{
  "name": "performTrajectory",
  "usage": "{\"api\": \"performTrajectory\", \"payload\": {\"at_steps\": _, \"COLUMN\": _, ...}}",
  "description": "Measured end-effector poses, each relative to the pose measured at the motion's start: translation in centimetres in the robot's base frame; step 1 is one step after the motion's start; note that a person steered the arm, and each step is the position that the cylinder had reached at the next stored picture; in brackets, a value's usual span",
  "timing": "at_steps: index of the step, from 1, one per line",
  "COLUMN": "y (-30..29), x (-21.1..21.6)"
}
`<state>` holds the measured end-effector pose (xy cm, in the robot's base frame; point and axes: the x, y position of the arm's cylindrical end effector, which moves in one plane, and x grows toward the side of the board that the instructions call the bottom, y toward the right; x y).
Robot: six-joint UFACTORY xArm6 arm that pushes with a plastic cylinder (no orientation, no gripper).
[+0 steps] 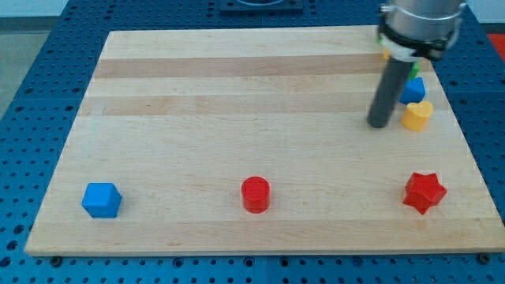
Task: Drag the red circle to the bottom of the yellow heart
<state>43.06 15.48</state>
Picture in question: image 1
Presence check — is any orange yellow block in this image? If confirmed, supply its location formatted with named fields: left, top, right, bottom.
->
left=383, top=49, right=391, bottom=60

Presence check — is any yellow heart block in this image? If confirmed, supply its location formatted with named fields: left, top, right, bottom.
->
left=400, top=100, right=434, bottom=132

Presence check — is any blue pentagon block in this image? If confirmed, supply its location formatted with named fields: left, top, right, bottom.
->
left=399, top=77, right=426, bottom=105

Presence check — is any green block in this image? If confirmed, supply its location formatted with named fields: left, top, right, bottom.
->
left=409, top=62, right=419, bottom=80

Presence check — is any blue cube block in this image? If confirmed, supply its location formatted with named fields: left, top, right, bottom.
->
left=81, top=182, right=122, bottom=219

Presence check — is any red cylinder block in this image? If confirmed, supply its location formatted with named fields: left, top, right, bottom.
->
left=241, top=176, right=271, bottom=214

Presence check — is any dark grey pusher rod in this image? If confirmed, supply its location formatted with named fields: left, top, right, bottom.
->
left=367, top=57, right=414, bottom=128

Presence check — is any light wooden board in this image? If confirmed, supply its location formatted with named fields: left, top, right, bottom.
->
left=25, top=26, right=504, bottom=256

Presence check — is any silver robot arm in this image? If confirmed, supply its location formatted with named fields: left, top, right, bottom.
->
left=367, top=0, right=467, bottom=128

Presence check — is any red star block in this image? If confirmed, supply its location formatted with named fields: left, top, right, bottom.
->
left=403, top=172, right=447, bottom=215

